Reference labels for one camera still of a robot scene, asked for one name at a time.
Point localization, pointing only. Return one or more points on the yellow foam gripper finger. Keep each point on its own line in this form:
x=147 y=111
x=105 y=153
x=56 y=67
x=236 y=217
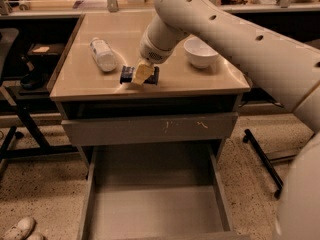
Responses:
x=142 y=72

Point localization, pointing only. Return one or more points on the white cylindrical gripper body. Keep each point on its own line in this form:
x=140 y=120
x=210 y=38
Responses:
x=150 y=51

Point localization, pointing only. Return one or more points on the blue rxbar blueberry bar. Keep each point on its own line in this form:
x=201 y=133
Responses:
x=128 y=72

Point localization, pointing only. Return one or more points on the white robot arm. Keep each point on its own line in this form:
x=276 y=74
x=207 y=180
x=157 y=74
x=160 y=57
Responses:
x=286 y=69

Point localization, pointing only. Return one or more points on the grey top drawer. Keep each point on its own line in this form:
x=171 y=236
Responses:
x=149 y=129

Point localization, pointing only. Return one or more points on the grey drawer cabinet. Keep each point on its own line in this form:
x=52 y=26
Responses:
x=82 y=91

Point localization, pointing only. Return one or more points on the open grey middle drawer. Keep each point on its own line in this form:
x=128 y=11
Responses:
x=158 y=191

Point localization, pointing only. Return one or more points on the white plastic bottle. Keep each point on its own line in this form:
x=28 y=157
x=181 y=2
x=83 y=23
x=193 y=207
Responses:
x=103 y=55

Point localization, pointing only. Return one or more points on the white ceramic bowl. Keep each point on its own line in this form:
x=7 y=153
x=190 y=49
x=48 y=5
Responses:
x=198 y=53

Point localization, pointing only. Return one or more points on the black office chair seat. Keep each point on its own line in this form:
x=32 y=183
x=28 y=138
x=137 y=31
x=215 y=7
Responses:
x=7 y=38

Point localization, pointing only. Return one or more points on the white shoe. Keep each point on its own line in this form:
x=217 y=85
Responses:
x=23 y=230

